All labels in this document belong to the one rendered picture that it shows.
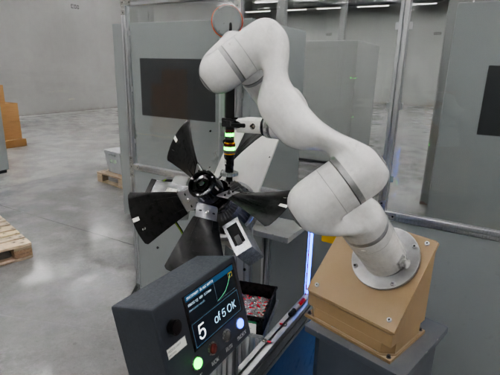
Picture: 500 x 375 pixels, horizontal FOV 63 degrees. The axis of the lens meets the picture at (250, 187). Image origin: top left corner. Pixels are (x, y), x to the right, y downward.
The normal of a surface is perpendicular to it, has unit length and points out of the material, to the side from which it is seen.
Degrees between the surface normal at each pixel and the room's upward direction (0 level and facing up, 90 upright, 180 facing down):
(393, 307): 45
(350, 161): 67
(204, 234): 51
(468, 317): 90
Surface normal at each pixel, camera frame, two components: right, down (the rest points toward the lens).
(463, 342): -0.51, 0.22
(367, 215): -0.01, -0.47
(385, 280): -0.51, -0.55
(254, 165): -0.37, -0.44
